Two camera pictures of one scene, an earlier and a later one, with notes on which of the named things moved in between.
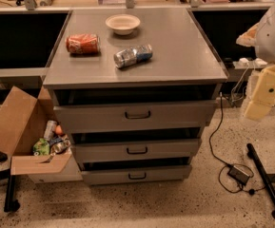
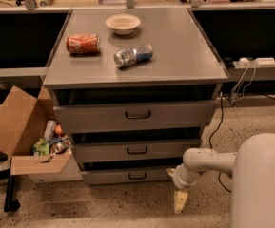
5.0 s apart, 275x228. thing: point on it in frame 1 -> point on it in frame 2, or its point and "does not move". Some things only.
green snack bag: x=41 y=147 does not move
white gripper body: x=272 y=37 -> x=179 y=181
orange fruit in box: x=58 y=129 does not move
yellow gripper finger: x=257 y=111 -> x=180 y=199
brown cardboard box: x=17 y=125 does not move
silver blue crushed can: x=133 y=55 does not move
